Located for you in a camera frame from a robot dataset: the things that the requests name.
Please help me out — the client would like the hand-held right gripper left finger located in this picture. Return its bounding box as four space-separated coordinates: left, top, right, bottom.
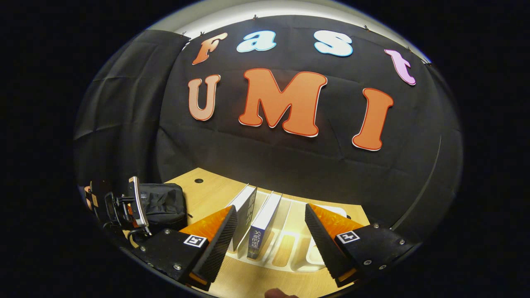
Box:
132 205 239 290

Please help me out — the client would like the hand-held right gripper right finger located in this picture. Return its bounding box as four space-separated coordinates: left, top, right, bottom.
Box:
305 203 415 288

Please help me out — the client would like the black schoolbag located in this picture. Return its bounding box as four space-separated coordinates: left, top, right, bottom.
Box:
139 183 189 231

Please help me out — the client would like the white bookshelf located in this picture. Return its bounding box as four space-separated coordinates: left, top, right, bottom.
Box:
226 184 349 272

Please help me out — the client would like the grey portrait cover book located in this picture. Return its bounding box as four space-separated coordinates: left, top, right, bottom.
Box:
227 185 258 252

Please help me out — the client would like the blue cover book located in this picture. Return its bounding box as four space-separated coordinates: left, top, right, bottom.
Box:
247 192 283 260

